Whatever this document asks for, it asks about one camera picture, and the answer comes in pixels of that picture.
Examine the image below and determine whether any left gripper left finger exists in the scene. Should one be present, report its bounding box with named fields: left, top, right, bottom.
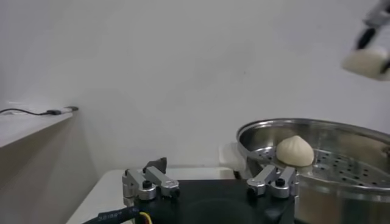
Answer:
left=121, top=157, right=181, bottom=208

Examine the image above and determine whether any black cable with adapter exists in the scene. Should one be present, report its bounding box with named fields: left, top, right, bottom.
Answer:
left=0, top=105, right=79, bottom=117

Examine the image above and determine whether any stainless steel steamer basket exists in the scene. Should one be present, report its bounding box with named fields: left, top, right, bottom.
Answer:
left=236, top=117, right=390, bottom=224

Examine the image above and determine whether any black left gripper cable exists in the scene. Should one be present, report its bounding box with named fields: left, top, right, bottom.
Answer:
left=82, top=206, right=153, bottom=224

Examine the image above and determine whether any white steamed baozi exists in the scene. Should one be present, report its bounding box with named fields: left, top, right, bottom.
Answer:
left=341, top=45, right=390, bottom=82
left=275, top=135, right=315, bottom=167

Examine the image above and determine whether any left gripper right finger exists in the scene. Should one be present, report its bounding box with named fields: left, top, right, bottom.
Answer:
left=245, top=157, right=301, bottom=199

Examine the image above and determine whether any white electric cooker base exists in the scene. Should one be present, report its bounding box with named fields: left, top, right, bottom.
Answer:
left=218, top=141, right=247, bottom=180

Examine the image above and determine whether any white side table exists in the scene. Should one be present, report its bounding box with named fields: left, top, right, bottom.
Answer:
left=0, top=102, right=77, bottom=149

